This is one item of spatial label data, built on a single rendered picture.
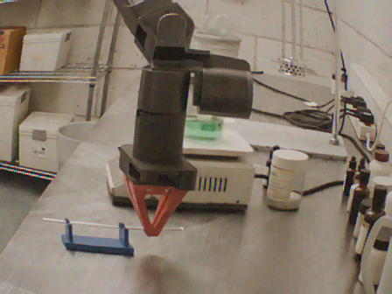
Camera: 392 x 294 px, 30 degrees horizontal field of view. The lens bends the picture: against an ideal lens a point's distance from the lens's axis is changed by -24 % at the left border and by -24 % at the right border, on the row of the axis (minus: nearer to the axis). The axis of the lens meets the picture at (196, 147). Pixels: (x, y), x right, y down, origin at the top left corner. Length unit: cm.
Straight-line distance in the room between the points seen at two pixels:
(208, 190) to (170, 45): 31
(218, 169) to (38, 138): 230
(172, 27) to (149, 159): 16
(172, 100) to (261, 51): 276
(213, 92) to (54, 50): 257
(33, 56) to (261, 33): 108
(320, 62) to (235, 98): 277
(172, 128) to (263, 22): 274
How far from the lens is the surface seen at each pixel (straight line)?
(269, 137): 171
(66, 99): 389
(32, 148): 353
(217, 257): 108
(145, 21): 104
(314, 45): 375
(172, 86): 100
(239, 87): 101
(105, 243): 105
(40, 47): 357
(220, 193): 127
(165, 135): 101
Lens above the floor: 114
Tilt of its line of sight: 14 degrees down
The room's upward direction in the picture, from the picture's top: 6 degrees clockwise
